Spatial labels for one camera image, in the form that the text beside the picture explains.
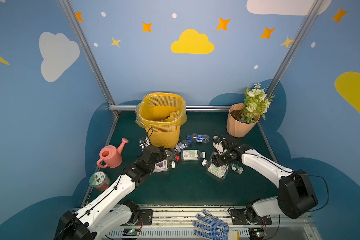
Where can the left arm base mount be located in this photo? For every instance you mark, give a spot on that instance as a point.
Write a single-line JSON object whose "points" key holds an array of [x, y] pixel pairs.
{"points": [[139, 216]]}

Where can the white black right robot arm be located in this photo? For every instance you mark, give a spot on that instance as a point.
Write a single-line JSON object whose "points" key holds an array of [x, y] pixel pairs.
{"points": [[296, 195]]}

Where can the red-label red-cap water bottle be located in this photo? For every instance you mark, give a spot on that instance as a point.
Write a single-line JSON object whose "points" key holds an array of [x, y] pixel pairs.
{"points": [[171, 156]]}

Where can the blue dotted work glove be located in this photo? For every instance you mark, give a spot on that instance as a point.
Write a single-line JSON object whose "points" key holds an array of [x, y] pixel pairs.
{"points": [[208, 227]]}

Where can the pink watering can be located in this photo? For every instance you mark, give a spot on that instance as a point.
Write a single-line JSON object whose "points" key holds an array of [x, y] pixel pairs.
{"points": [[110, 156]]}

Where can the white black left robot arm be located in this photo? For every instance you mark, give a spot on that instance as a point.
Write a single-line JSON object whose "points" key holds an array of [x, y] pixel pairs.
{"points": [[97, 219]]}

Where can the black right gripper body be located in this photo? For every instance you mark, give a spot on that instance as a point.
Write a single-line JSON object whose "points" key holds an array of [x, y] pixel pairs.
{"points": [[221, 159]]}

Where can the yellow slatted waste bin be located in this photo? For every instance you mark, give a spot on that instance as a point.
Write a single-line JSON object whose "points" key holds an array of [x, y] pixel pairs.
{"points": [[164, 136]]}

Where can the purple grape label bottle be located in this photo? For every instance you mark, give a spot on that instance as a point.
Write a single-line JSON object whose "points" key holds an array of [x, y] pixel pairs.
{"points": [[164, 166]]}

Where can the round jar floral lid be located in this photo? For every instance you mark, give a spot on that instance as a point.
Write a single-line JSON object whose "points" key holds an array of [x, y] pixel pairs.
{"points": [[100, 181]]}

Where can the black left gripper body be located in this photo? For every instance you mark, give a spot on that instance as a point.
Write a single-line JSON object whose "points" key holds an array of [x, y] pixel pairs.
{"points": [[161, 153]]}

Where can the clear green-label white-cap bottle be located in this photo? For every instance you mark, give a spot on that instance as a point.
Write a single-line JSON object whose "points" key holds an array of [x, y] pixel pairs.
{"points": [[192, 155]]}

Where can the pink ribbed flower pot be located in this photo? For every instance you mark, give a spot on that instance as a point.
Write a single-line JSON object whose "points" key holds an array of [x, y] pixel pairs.
{"points": [[236, 128]]}

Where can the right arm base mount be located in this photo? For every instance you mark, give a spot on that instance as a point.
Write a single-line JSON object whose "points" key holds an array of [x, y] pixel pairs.
{"points": [[247, 217]]}

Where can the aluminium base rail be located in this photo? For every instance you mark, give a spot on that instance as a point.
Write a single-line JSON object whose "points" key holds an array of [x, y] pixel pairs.
{"points": [[166, 222]]}

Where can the clear bottle green cap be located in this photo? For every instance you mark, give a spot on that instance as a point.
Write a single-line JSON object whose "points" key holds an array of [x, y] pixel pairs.
{"points": [[236, 168]]}

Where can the yellow plastic bin liner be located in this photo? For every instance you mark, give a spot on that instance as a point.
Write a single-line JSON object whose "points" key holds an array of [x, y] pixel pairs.
{"points": [[161, 110]]}

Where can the white green artificial flowers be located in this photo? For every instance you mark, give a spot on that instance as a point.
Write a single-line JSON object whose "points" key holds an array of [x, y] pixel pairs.
{"points": [[256, 104]]}

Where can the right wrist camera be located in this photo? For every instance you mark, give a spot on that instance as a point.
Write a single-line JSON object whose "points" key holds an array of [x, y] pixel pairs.
{"points": [[218, 145]]}

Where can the clear blue-label water bottle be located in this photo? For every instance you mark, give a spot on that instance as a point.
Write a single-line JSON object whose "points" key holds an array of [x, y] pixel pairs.
{"points": [[199, 138]]}

